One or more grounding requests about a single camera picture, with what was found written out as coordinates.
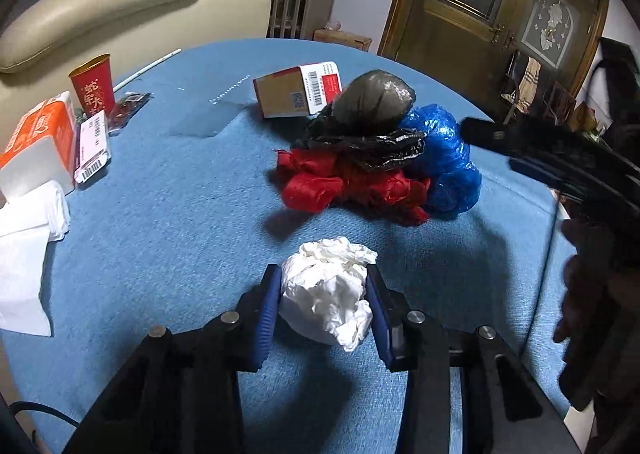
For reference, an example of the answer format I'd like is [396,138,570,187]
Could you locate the cream leather sofa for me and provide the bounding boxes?
[0,0,273,155]

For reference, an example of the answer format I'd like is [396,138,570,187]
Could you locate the black plastic bag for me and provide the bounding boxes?
[295,68,427,169]

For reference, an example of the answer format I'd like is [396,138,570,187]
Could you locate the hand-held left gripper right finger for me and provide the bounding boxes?
[365,266,583,454]

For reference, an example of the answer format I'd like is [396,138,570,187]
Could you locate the red paper cup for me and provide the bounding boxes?
[68,54,117,119]

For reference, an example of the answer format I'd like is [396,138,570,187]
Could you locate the wooden double door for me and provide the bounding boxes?
[377,0,611,99]

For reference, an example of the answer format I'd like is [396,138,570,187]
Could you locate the orange tissue pack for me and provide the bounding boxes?
[0,91,78,199]

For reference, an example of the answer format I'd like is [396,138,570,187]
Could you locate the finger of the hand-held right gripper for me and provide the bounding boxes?
[460,116,601,159]
[507,158,593,202]

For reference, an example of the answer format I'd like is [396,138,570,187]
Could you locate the white plastic tube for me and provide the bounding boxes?
[114,48,182,89]

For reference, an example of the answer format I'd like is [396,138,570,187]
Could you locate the white labelled packet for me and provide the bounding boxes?
[74,110,112,185]

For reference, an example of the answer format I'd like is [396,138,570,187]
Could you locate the blue plastic bag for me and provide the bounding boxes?
[400,104,483,219]

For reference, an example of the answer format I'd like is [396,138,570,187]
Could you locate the person's right hand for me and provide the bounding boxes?
[554,219,640,410]

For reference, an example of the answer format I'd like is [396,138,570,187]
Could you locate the small cardboard box red label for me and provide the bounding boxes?
[252,61,343,119]

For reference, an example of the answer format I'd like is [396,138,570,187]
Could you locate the brown cardboard box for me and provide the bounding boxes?
[313,28,373,52]

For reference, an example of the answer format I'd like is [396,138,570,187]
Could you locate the red snack packet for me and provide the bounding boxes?
[107,92,152,135]

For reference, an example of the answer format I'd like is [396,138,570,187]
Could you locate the red plastic bag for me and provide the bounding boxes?
[276,149,431,227]

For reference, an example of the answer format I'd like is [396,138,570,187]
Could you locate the black metal chair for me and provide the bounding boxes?
[500,51,546,125]

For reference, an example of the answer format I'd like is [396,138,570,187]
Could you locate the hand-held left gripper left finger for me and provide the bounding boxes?
[62,264,283,454]

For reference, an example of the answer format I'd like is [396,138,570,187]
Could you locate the black cable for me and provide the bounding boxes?
[9,401,81,427]

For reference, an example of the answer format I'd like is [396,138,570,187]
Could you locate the white tissue sheet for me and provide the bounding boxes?
[0,229,53,337]

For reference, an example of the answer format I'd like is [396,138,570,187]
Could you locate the folded white tissues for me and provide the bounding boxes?
[0,180,71,241]

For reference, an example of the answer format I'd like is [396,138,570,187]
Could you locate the wooden slatted crib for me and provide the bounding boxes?
[247,0,346,39]

